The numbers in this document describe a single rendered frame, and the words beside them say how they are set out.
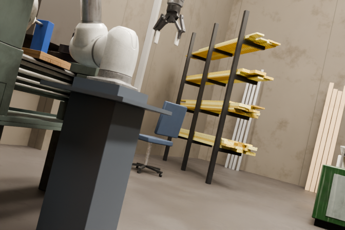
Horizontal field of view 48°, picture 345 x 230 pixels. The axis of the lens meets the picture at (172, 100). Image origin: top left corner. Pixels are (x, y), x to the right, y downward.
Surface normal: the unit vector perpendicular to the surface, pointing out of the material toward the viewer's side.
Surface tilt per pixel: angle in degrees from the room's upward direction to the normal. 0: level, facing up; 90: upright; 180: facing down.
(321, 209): 90
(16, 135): 90
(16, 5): 90
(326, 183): 90
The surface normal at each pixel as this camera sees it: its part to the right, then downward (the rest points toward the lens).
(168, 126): 0.60, 0.23
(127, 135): 0.87, 0.18
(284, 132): -0.43, -0.16
